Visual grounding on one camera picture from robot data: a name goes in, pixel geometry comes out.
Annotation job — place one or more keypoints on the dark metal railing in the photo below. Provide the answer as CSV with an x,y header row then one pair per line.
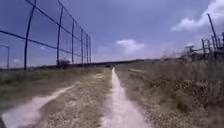
x,y
213,36

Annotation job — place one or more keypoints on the pale dirt track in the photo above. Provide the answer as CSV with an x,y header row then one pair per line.
x,y
119,106

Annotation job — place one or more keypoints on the street lamp pole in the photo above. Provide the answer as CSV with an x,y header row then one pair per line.
x,y
8,58

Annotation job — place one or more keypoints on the dry grass beside fence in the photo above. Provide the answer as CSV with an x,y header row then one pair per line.
x,y
30,81

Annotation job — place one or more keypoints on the dry grass field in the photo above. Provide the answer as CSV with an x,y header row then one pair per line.
x,y
180,90

